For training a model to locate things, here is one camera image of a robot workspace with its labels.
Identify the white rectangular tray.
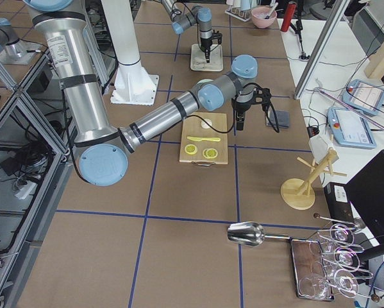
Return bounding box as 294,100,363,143
190,44,225,72

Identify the pink bowl with ice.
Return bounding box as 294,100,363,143
251,6,277,29

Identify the dark tray with glasses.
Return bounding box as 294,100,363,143
289,238,326,301

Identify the lemon slice near handle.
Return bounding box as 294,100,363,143
184,144,197,155

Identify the teach pendant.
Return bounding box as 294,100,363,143
327,107,376,149
342,79,384,116

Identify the black box on desk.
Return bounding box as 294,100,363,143
324,182,354,222

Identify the wooden cutting board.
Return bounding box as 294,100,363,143
179,112,229,165

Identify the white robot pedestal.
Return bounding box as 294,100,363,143
101,0,159,106

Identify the grey folded cloth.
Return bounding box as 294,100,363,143
265,110,290,128

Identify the white wire cup rack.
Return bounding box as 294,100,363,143
224,0,252,22

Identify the black monitor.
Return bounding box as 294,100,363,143
346,150,384,261

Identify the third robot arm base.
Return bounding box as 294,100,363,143
0,18,42,65

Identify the aluminium frame post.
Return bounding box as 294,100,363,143
294,0,351,99

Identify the steel scoop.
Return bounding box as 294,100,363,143
227,221,290,246

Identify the yellow plastic knife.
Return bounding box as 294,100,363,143
187,136,221,142

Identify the black tripod stick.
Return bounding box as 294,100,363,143
290,15,310,60

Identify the teach pendant near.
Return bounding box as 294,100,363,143
327,107,376,149

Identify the red cylinder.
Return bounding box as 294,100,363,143
280,1,297,32

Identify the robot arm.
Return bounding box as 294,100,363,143
158,1,222,71
27,1,271,186

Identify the wooden mug tree stand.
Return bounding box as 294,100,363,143
280,147,347,210

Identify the clear wine glass rack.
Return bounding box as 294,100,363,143
299,213,374,302

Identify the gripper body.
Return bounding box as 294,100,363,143
200,36,212,51
235,102,247,123

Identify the teach pendant far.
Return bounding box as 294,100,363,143
342,79,384,116

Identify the light green bowl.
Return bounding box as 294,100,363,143
197,79,213,84

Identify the reacher grabber stick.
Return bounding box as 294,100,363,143
313,81,384,134

